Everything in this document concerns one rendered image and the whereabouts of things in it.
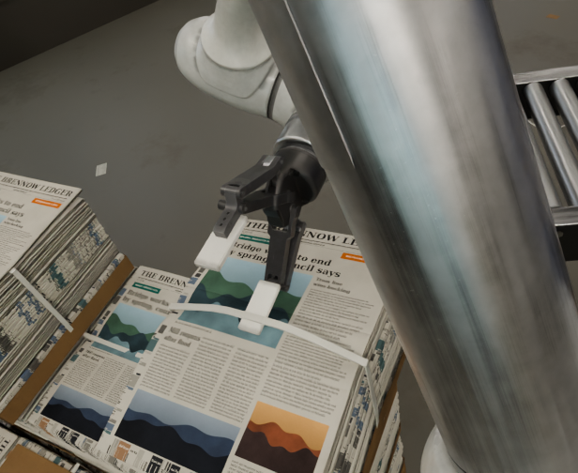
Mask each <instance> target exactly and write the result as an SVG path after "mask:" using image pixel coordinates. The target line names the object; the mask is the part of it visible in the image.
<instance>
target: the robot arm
mask: <svg viewBox="0 0 578 473"><path fill-rule="evenodd" d="M175 60H176V63H177V66H178V68H179V70H180V72H181V73H182V74H183V75H184V76H185V78H186V79H187V80H188V81H190V82H191V83H192V84H193V85H194V86H196V87H197V88H198V89H200V90H201V91H203V92H204V93H206V94H208V95H209V96H211V97H213V98H215V99H218V100H220V101H222V102H224V103H226V104H228V105H231V106H233V107H235V108H237V109H239V110H242V111H245V112H248V113H250V114H258V115H261V116H264V117H266V118H269V119H271V120H273V121H275V122H277V123H279V124H280V125H282V126H283V127H284V129H283V131H282V132H281V135H280V136H279V138H278V140H277V142H276V143H275V144H274V148H273V155H274V156H270V155H263V156H262V157H261V159H259V160H258V162H257V163H256V164H255V165H253V166H252V167H251V168H250V169H248V170H246V171H245V172H243V173H242V174H240V175H238V176H236V177H234V178H233V179H231V180H230V181H228V182H226V183H225V184H223V185H222V186H221V195H223V196H225V200H223V199H220V200H219V201H218V209H220V210H223V212H222V213H221V216H220V217H219V219H218V221H217V222H216V224H215V226H214V228H213V232H212V233H211V235H210V237H209V238H208V240H207V242H206V243H205V245H204V247H203V248H202V250H201V251H200V253H199V255H198V256H197V258H196V260H195V261H194V264H195V265H196V266H197V267H202V268H206V269H210V270H214V271H218V272H219V271H221V268H222V266H223V264H224V263H225V261H226V259H227V257H228V256H229V254H230V252H231V250H232V248H233V247H234V246H235V244H236V242H237V240H238V238H239V236H240V235H241V233H242V231H243V229H244V227H245V226H246V224H247V222H248V217H247V216H243V215H241V214H248V213H251V212H253V211H256V210H259V209H263V211H264V213H265V214H266V217H267V221H268V227H267V233H268V234H269V235H270V239H269V246H268V253H267V259H266V273H265V279H264V280H263V281H262V280H261V281H259V282H258V284H257V286H256V289H255V291H254V293H253V295H252V297H251V300H250V303H249V305H248V307H247V309H246V311H245V312H248V313H255V314H258V315H262V316H264V317H268V316H269V313H270V311H271V309H272V306H273V304H274V302H275V300H276V297H277V295H278V294H279V292H280V291H283V292H288V290H289V287H290V283H291V280H292V276H293V272H294V268H295V264H296V260H297V253H298V249H299V245H300V241H301V239H302V236H303V234H304V231H305V229H306V222H304V221H300V220H299V219H298V217H299V214H300V210H301V208H302V207H303V206H304V205H306V204H308V203H310V202H312V201H314V200H315V199H316V197H317V196H318V194H319V192H320V190H321V189H322V187H323V185H324V183H326V182H328V181H329V182H330V184H331V186H332V189H333V190H334V192H335V195H336V197H337V199H338V201H339V204H340V206H341V208H342V212H343V214H344V216H345V218H346V220H347V222H348V225H349V227H350V229H351V231H352V234H353V236H354V238H355V241H356V243H357V245H358V248H359V250H360V252H361V255H362V257H363V259H364V261H365V264H366V266H367V268H368V270H369V272H370V274H371V276H372V279H373V282H374V285H375V287H376V289H377V291H378V294H379V296H380V298H381V300H382V302H383V304H384V307H385V309H386V311H387V313H388V317H389V319H390V322H391V324H392V326H393V327H394V330H395V332H396V334H397V337H398V339H399V341H400V343H401V346H402V348H403V351H404V353H405V355H406V357H407V360H408V362H409V364H410V367H411V369H412V371H413V373H414V376H415V378H416V379H417V382H418V385H419V387H420V390H421V392H422V394H423V397H424V399H425V401H426V403H427V406H428V407H429V409H430V412H431V414H432V416H433V420H434V422H435V426H434V428H433V429H432V431H431V433H430V435H429V437H428V439H427V442H426V444H425V447H424V450H423V453H422V457H421V464H420V473H578V305H577V302H576V298H575V295H574V292H573V288H572V285H571V281H570V275H569V272H568V269H567V265H566V262H565V258H564V255H563V251H562V249H561V245H560V241H559V238H558V234H557V231H556V228H555V222H554V219H553V215H552V211H551V208H550V205H549V202H548V198H547V195H546V191H545V188H544V185H543V181H542V178H541V174H540V168H539V165H538V162H537V158H536V155H535V151H534V148H533V145H532V141H531V138H530V134H529V131H528V127H527V124H526V121H525V115H524V111H523V108H522V104H521V102H520V98H519V95H518V91H517V87H516V84H515V81H514V78H513V74H512V71H511V67H510V61H509V58H508V55H507V51H506V48H505V44H504V41H503V38H502V34H501V31H500V27H499V24H498V20H497V18H496V14H495V10H494V4H493V1H492V0H217V4H216V9H215V12H214V13H213V14H212V15H211V16H204V17H200V18H196V19H193V20H191V21H189V22H187V23H186V24H185V25H184V26H183V27H182V28H181V30H180V31H179V33H178V35H177V38H176V41H175ZM265 183H266V187H265V188H264V189H262V190H259V191H255V190H256V189H258V188H259V187H261V186H262V185H264V184H265ZM253 191H254V193H252V192H253ZM276 227H280V228H284V230H278V229H276Z"/></svg>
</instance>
